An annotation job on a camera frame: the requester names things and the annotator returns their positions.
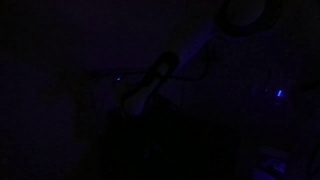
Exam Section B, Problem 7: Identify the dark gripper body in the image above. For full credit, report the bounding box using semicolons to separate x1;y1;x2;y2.
120;90;150;118

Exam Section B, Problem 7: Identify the device with blue indicator light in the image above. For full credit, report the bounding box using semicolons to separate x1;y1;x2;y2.
251;74;301;108

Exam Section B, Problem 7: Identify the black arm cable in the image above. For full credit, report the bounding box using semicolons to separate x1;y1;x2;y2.
168;46;216;83

